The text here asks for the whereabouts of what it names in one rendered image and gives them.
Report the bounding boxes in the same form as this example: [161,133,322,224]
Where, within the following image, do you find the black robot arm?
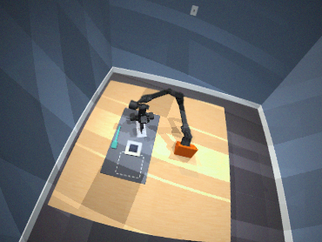
[129,89,192,146]

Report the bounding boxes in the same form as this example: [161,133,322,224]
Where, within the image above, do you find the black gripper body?
[130,112,154,121]

